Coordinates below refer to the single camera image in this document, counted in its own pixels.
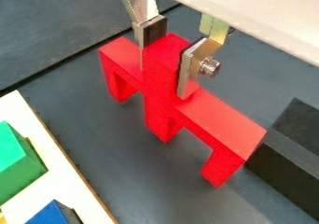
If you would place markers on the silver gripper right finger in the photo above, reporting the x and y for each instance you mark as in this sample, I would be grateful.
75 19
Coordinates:
196 58

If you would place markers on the green long block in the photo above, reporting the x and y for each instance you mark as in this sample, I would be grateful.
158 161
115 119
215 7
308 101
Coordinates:
21 165

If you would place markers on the black rectangular block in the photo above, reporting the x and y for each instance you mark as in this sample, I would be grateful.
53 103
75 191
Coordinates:
286 159

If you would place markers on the yellow puzzle board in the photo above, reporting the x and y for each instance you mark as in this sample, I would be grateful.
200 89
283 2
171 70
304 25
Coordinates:
63 183

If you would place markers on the red cross-shaped block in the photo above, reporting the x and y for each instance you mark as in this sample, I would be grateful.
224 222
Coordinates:
148 71

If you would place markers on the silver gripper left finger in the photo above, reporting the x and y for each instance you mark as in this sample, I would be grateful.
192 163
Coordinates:
148 23

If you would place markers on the blue long block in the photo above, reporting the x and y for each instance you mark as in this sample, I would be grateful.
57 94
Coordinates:
55 213

